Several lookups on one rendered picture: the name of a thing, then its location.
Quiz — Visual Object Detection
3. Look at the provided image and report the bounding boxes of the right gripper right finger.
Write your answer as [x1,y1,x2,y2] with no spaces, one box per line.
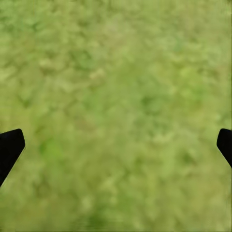
[217,128,232,167]

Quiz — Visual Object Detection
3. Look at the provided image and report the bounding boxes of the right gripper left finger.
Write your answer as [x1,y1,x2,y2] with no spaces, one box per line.
[0,129,25,187]

